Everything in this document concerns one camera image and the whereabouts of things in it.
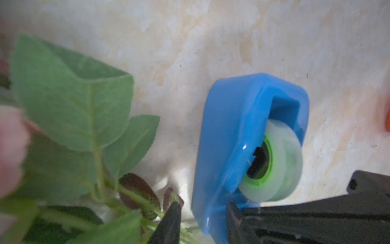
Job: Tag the blue tape dispenser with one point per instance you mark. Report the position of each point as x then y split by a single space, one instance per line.
250 148

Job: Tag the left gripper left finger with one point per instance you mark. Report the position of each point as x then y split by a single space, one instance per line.
168 230

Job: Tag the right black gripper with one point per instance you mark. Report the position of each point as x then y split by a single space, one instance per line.
359 218

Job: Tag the artificial flower bouquet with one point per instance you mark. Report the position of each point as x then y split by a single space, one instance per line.
68 149

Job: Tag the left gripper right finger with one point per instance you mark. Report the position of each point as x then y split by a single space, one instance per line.
237 229

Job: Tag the orange plastic bowl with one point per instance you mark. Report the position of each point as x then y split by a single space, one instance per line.
387 122

